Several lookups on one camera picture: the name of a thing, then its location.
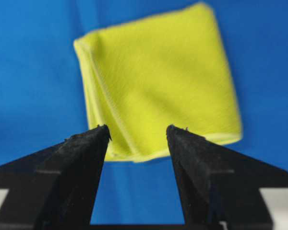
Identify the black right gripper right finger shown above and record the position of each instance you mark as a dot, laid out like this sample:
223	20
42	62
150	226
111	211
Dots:
222	189

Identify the blue table cloth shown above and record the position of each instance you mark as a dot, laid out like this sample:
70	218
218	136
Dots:
42	99

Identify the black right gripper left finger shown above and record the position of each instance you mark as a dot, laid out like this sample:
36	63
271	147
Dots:
54	188

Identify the yellow-green microfiber towel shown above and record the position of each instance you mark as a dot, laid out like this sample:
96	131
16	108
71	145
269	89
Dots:
167	69

